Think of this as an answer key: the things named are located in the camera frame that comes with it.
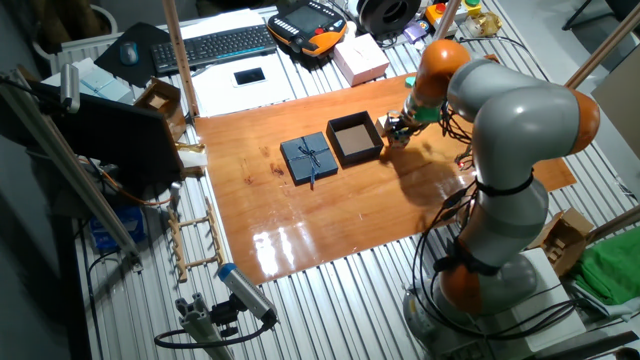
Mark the black filament spool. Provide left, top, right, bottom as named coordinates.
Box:
left=357, top=0, right=424, bottom=37

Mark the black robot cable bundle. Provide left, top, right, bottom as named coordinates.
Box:
left=409, top=34, right=581, bottom=344

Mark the aluminium profile stand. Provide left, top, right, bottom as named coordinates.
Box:
left=174, top=292, right=236, bottom=360

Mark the large white paper sheet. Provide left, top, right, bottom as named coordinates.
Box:
left=191, top=52, right=297, bottom=119

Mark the long aluminium bar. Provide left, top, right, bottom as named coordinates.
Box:
left=0, top=67, right=145, bottom=274

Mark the beige flat panel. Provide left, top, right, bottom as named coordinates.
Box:
left=590, top=58, right=640, bottom=162

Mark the wooden frame post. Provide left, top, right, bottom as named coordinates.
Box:
left=433, top=0, right=464, bottom=42
left=160, top=0, right=202, bottom=119
left=585, top=204, right=640, bottom=245
left=564, top=2, right=640, bottom=90

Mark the silver depth camera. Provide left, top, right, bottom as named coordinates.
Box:
left=59, top=62, right=82, bottom=115

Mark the orange emergency stop button box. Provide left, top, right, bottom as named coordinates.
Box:
left=424, top=2, right=449, bottom=27

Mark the black camera cable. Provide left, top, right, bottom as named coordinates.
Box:
left=153, top=312, right=279, bottom=350

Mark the black flat monitor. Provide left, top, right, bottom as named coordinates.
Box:
left=27, top=79, right=187, bottom=194

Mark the black orange teach pendant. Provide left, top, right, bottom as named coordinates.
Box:
left=266, top=0, right=349, bottom=58

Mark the glossy wooden board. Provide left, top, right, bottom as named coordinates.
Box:
left=193, top=53, right=578, bottom=286

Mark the cardboard box with inserts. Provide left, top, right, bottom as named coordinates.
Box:
left=528, top=207, right=596, bottom=279

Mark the white light blue box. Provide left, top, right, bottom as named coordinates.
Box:
left=41, top=56, right=136, bottom=107

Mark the wooden ladder rack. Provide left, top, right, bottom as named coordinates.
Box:
left=166, top=196, right=226, bottom=284

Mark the black mouse pad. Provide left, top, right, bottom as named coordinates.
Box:
left=93, top=22, right=172, bottom=89

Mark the black camera clamp mount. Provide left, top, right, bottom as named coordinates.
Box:
left=208, top=293, right=247, bottom=339

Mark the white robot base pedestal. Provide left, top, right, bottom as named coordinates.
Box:
left=402, top=247, right=589, bottom=360

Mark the blue gift box lid ribbon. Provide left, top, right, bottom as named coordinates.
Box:
left=279, top=131, right=340, bottom=190

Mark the small purple object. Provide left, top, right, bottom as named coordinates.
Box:
left=402, top=19, right=431, bottom=46

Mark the silver camera blue end cap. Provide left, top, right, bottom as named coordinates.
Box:
left=216, top=262, right=280, bottom=325

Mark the pale pink gift box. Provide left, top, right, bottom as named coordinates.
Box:
left=332, top=33, right=390, bottom=87

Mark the white tissue gold foil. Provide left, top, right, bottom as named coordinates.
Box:
left=173, top=141, right=209, bottom=172

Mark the white ribbed panel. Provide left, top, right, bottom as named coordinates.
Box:
left=49, top=32, right=126, bottom=76

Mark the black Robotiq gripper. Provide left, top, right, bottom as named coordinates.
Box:
left=386, top=112, right=427, bottom=149

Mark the grey computer mouse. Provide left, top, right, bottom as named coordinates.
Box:
left=119, top=41, right=141, bottom=67

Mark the black computer keyboard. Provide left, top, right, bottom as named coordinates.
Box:
left=150, top=23, right=279, bottom=77

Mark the dark blue gift box base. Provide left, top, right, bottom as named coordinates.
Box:
left=325, top=110, right=385, bottom=167

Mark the thin orange cable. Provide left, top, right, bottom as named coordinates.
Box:
left=82, top=157, right=172, bottom=208

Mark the blue plastic package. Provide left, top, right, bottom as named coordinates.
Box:
left=89, top=204, right=148, bottom=254

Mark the small open cardboard box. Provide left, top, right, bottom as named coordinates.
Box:
left=133, top=77, right=188, bottom=142

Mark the green cloth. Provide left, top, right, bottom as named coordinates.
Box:
left=569, top=227, right=640, bottom=307

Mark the white smartphone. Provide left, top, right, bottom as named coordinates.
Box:
left=230, top=66, right=268, bottom=89

